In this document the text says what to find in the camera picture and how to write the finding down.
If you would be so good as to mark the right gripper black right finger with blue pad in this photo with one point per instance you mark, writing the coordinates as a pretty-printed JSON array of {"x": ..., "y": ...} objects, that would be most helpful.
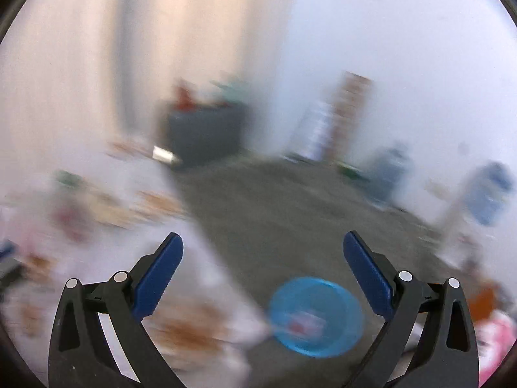
[{"x": 446, "y": 354}]

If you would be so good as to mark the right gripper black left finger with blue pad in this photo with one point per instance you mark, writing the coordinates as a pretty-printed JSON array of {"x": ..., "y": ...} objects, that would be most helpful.
[{"x": 79, "y": 354}]

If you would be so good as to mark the blue mesh trash basket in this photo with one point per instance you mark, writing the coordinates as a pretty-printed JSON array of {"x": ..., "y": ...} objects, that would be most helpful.
[{"x": 315, "y": 317}]

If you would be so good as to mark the white red plastic bag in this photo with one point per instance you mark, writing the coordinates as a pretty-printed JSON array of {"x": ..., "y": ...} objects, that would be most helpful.
[{"x": 495, "y": 337}]

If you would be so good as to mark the orange board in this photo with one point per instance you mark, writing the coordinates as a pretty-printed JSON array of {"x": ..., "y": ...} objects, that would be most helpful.
[{"x": 482, "y": 304}]

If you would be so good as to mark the floral white tablecloth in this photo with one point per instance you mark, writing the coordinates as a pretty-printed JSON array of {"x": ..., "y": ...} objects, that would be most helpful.
[{"x": 202, "y": 275}]

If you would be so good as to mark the water jug on dispenser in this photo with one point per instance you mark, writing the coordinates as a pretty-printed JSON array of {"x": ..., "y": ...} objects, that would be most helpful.
[{"x": 489, "y": 193}]

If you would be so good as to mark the large blue water jug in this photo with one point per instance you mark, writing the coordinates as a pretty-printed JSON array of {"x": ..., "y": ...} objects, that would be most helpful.
[{"x": 386, "y": 174}]

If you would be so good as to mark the dark grey cabinet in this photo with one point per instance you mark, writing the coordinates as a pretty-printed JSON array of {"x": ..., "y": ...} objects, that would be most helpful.
[{"x": 205, "y": 135}]

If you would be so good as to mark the white printed bag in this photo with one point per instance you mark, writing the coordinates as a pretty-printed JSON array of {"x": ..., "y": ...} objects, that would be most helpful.
[{"x": 311, "y": 138}]

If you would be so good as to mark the red thermos flask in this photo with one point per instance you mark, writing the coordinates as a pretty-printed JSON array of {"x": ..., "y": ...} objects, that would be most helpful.
[{"x": 185, "y": 96}]

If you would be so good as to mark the rolled checkered floor mat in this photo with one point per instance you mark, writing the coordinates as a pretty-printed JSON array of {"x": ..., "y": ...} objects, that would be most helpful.
[{"x": 347, "y": 105}]

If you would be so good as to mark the cream window curtain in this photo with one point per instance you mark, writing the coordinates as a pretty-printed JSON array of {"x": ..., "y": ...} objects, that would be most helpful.
[{"x": 83, "y": 71}]

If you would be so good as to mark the mint green utensil holder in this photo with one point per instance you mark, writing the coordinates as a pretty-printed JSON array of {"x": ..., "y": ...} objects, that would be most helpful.
[{"x": 231, "y": 90}]

